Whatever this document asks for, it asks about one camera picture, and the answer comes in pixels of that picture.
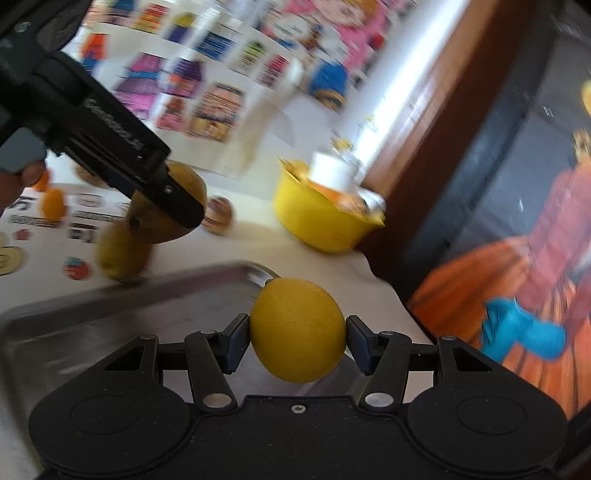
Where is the yellow lemon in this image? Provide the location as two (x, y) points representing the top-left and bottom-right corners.
(249, 278), (346, 384)

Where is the small orange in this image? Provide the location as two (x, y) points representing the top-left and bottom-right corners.
(33, 168), (51, 192)
(41, 188), (67, 222)

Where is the pale striped pepino melon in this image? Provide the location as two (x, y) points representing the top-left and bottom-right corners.
(73, 163), (109, 189)

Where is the purple striped pepino melon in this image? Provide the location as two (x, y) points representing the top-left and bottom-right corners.
(201, 196), (233, 236)

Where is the person's left hand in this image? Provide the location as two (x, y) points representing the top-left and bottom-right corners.
(0, 161), (46, 211)

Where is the yellow plastic bowl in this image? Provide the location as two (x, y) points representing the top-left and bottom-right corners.
(273, 159), (385, 254)

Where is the girl in orange dress poster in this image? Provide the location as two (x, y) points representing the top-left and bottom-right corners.
(406, 1), (590, 416)

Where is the striped melon in bowl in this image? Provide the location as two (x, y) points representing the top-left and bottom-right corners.
(335, 194), (376, 216)

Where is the metal baking tray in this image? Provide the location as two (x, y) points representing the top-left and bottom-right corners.
(1, 262), (276, 479)

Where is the colourful houses drawing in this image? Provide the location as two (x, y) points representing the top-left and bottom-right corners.
(63, 1), (303, 178)

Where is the white jar with flowers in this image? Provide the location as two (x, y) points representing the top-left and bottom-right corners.
(308, 138), (363, 193)

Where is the girl with teddy drawing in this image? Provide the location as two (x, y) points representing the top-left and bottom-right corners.
(257, 0), (416, 112)

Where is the brown wooden door frame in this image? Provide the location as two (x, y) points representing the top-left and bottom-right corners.
(356, 1), (535, 262)

